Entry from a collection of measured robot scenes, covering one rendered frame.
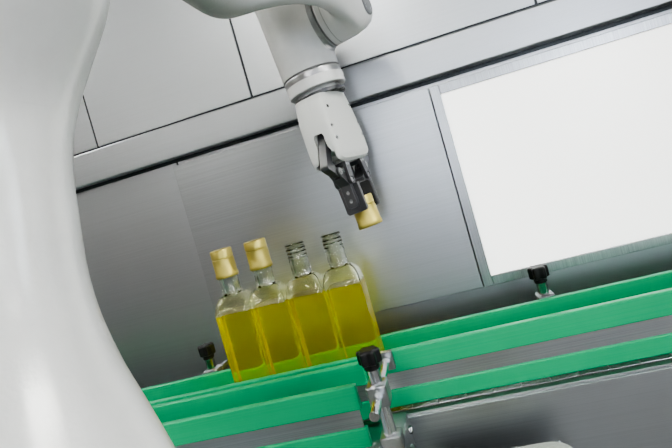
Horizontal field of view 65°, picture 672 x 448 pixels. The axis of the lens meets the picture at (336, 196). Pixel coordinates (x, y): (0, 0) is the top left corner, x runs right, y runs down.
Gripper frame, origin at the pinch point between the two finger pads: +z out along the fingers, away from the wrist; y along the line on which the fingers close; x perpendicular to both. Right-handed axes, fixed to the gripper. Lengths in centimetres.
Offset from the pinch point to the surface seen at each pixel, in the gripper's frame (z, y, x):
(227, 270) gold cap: 3.1, 5.9, -22.5
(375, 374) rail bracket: 20.3, 13.6, -0.1
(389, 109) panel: -11.6, -15.8, 3.3
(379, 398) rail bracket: 22.4, 15.4, 0.3
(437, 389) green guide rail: 28.7, 1.1, 0.7
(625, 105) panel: 2.0, -26.5, 35.2
